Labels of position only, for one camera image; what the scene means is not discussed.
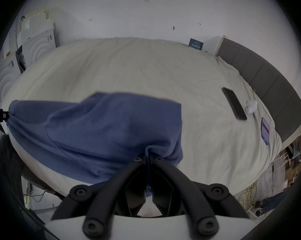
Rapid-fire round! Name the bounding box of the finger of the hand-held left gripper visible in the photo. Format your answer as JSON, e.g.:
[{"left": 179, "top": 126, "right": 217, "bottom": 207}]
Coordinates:
[{"left": 0, "top": 108, "right": 10, "bottom": 123}]

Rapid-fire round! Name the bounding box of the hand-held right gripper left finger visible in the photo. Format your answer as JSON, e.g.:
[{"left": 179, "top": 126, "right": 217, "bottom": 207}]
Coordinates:
[{"left": 50, "top": 157, "right": 149, "bottom": 237}]

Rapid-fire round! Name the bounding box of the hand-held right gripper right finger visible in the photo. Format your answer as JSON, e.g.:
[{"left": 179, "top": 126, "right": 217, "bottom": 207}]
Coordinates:
[{"left": 148, "top": 157, "right": 250, "bottom": 237}]

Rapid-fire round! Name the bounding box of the blue shirt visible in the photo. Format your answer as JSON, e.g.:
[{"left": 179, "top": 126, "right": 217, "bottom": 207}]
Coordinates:
[{"left": 7, "top": 91, "right": 183, "bottom": 185}]

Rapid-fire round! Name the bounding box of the blue card with red stripe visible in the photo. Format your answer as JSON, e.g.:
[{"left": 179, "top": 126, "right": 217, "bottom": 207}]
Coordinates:
[{"left": 261, "top": 117, "right": 270, "bottom": 145}]

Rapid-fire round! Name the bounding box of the black phone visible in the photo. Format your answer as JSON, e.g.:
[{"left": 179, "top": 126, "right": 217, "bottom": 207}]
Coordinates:
[{"left": 222, "top": 86, "right": 248, "bottom": 121}]

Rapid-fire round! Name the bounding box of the small white earbud case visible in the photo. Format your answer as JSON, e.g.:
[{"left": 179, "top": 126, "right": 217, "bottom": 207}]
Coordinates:
[{"left": 245, "top": 101, "right": 258, "bottom": 114}]

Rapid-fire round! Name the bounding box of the bed with beige sheet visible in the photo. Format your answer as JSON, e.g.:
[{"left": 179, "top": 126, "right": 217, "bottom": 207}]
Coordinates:
[{"left": 2, "top": 36, "right": 283, "bottom": 204}]

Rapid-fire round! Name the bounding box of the dark grey padded headboard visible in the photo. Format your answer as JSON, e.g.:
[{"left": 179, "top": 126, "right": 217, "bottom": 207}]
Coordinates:
[{"left": 217, "top": 38, "right": 301, "bottom": 142}]

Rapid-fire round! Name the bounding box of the blue sign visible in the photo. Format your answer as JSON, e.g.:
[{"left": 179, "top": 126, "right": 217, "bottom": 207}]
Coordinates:
[{"left": 189, "top": 38, "right": 204, "bottom": 50}]

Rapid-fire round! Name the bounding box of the white board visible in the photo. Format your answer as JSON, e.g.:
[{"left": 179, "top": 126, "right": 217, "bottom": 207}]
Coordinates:
[{"left": 202, "top": 35, "right": 226, "bottom": 57}]

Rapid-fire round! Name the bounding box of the yellow cable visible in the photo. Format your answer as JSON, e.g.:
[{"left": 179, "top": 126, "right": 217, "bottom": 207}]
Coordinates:
[{"left": 237, "top": 180, "right": 258, "bottom": 212}]

